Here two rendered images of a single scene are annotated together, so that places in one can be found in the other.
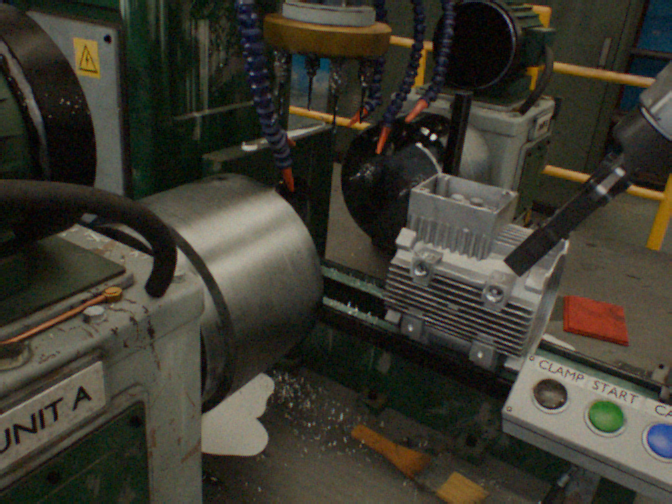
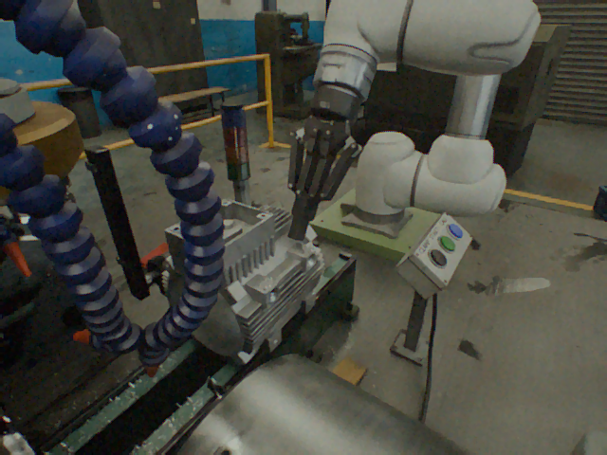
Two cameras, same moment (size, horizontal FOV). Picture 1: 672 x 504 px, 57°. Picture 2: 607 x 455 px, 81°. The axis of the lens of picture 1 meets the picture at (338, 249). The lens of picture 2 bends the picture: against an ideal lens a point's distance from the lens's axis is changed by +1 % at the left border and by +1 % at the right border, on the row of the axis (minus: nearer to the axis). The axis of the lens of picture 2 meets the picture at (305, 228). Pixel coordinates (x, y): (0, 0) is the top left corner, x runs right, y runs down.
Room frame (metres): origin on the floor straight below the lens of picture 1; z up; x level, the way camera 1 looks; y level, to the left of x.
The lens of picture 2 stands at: (0.65, 0.27, 1.40)
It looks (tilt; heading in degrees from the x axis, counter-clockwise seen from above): 31 degrees down; 275
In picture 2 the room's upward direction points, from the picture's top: straight up
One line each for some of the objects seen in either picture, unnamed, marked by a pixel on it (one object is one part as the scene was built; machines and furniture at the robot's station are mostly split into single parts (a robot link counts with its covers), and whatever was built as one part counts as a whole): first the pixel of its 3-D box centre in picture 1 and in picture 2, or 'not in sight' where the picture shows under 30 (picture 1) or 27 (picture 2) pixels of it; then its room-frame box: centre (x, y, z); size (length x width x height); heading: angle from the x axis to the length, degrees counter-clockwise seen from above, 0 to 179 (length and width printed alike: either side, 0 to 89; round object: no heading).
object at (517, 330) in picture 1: (475, 284); (247, 278); (0.79, -0.20, 1.02); 0.20 x 0.19 x 0.19; 61
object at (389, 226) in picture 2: not in sight; (373, 209); (0.52, -0.76, 0.87); 0.22 x 0.18 x 0.06; 153
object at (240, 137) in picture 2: not in sight; (234, 135); (0.90, -0.61, 1.14); 0.06 x 0.06 x 0.04
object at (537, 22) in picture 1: (501, 98); not in sight; (1.45, -0.33, 1.16); 0.33 x 0.26 x 0.42; 150
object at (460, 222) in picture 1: (461, 215); (224, 243); (0.81, -0.17, 1.11); 0.12 x 0.11 x 0.07; 61
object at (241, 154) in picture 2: not in sight; (236, 152); (0.90, -0.61, 1.10); 0.06 x 0.06 x 0.04
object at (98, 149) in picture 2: (451, 171); (121, 229); (0.97, -0.17, 1.12); 0.04 x 0.03 x 0.26; 60
